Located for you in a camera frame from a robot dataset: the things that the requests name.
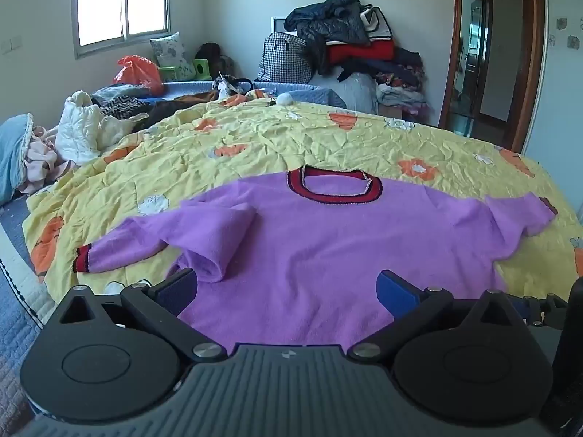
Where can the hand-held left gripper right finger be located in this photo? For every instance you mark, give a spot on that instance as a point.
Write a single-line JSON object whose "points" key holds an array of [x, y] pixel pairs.
{"points": [[396, 295]]}

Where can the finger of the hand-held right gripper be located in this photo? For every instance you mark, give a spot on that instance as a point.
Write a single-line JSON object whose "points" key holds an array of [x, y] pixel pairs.
{"points": [[546, 312]]}

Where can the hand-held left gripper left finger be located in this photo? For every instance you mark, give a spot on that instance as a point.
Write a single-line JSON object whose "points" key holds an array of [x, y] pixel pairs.
{"points": [[180, 289]]}

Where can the purple sweater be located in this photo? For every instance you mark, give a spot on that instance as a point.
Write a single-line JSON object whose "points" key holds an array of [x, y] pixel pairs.
{"points": [[319, 246]]}

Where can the yellow carrot print quilt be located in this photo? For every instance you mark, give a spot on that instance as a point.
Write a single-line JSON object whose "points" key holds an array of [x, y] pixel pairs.
{"points": [[255, 145]]}

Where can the blue quilted bed pad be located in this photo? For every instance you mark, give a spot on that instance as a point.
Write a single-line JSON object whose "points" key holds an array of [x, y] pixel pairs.
{"points": [[13, 327]]}

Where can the brown cloth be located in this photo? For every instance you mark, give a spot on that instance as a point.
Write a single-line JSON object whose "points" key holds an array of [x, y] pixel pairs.
{"points": [[168, 109]]}

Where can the white quilted jacket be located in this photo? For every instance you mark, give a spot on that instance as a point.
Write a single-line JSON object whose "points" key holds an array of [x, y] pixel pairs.
{"points": [[82, 127]]}

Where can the black white striped garment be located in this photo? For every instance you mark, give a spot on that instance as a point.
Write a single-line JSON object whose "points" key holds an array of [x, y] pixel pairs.
{"points": [[123, 104]]}

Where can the pink cloth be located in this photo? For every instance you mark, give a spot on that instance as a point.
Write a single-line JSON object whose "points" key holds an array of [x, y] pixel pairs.
{"points": [[41, 154]]}

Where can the grey white sack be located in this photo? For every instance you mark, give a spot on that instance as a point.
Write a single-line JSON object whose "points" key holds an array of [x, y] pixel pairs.
{"points": [[360, 93]]}

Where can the white plastic bag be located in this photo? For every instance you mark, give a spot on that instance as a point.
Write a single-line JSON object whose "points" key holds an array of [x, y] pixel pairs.
{"points": [[225, 85]]}

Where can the light blue pillow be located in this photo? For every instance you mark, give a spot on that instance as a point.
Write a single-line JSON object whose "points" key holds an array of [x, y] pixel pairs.
{"points": [[11, 154]]}

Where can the white fluffy ball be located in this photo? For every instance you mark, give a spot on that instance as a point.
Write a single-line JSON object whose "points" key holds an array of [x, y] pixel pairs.
{"points": [[285, 98]]}

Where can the orange plastic bag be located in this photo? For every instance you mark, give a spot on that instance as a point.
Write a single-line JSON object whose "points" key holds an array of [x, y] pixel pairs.
{"points": [[136, 70]]}

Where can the grey floral pillow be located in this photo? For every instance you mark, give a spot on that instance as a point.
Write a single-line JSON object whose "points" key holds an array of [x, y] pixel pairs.
{"points": [[171, 54]]}

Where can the dark bag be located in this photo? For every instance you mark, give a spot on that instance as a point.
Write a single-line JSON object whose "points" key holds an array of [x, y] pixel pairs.
{"points": [[212, 54]]}

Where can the red garment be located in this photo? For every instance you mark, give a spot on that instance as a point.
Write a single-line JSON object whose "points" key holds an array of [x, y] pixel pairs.
{"points": [[360, 52]]}

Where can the houndstooth bag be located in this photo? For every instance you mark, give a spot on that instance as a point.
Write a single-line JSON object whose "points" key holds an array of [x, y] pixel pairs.
{"points": [[282, 61]]}

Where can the wooden hallway door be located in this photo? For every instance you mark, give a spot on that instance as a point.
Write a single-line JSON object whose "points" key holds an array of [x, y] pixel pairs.
{"points": [[483, 54]]}

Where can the cream black trimmed garment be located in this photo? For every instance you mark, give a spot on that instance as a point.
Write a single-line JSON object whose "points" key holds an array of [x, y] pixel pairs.
{"points": [[380, 27]]}

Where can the white framed panel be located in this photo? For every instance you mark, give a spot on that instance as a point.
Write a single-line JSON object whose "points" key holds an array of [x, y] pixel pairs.
{"points": [[278, 25]]}

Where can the window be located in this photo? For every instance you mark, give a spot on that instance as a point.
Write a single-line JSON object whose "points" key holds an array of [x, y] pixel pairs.
{"points": [[104, 0]]}

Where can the wooden door frame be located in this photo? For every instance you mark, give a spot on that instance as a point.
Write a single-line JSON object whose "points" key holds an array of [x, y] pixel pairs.
{"points": [[530, 54]]}

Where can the grey wall sticker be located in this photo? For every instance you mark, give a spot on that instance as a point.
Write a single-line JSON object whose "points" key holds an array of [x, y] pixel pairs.
{"points": [[550, 40], [561, 23], [573, 42]]}

